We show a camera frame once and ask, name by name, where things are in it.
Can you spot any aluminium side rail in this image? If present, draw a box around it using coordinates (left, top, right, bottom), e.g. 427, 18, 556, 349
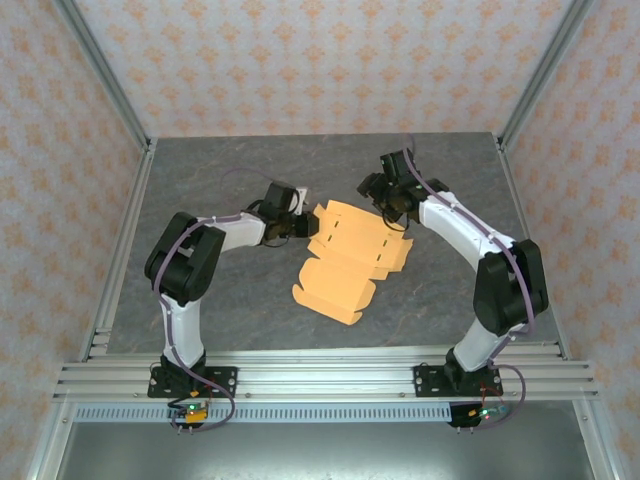
494, 134, 571, 359
79, 138, 160, 362

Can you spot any aluminium frame post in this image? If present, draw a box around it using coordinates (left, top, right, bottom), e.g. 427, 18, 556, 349
497, 0, 599, 146
52, 0, 154, 151

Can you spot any grey slotted cable duct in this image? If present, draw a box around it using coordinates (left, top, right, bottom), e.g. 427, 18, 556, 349
73, 403, 569, 425

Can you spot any grey metal shelf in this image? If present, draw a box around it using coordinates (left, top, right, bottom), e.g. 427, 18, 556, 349
52, 422, 604, 480

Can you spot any aluminium table edge rail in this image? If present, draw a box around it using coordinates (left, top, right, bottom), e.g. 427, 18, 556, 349
88, 341, 569, 362

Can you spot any right thin black cable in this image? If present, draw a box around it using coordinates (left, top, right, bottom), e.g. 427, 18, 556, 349
380, 209, 410, 233

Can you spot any thin black cable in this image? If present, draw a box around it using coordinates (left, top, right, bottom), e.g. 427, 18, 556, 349
380, 209, 410, 233
247, 198, 301, 249

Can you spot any wide aluminium mounting beam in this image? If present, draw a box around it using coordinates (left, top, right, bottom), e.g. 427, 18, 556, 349
52, 363, 601, 402

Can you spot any orange paper box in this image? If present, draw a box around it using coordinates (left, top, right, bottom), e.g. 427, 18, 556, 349
291, 198, 416, 327

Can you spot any aluminium frame leg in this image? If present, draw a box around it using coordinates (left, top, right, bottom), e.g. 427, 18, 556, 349
25, 399, 77, 480
569, 399, 622, 480

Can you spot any left thin black cable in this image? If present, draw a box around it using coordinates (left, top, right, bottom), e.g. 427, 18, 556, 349
247, 198, 301, 249

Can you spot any small electronics board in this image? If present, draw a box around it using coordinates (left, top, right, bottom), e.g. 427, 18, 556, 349
167, 399, 211, 434
449, 402, 511, 431

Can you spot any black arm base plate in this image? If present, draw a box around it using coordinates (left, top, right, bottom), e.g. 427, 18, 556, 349
413, 364, 501, 399
147, 365, 239, 399

